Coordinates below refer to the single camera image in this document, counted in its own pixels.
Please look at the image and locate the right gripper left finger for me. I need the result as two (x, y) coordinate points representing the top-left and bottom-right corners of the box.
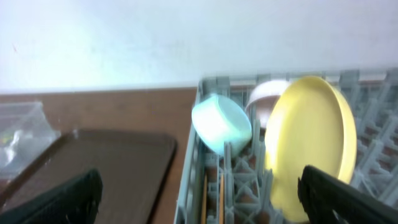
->
(1, 169), (103, 224)

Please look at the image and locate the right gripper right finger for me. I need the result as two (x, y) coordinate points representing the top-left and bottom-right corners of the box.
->
(298, 166), (397, 224)

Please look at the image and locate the yellow plate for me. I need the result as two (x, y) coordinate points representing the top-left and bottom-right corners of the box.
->
(264, 76), (357, 223)

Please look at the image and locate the pink bowl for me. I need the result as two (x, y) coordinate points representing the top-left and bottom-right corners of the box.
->
(245, 80), (291, 129)

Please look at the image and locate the blue bowl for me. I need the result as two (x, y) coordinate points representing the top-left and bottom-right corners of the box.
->
(192, 95), (252, 157)

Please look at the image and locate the grey dishwasher rack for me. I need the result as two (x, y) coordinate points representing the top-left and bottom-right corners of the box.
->
(175, 68), (397, 223)

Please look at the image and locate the dark brown serving tray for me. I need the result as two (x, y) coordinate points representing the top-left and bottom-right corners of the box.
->
(1, 130), (177, 223)

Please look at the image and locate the clear plastic bin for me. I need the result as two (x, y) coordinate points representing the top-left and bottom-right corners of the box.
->
(1, 101), (60, 180)

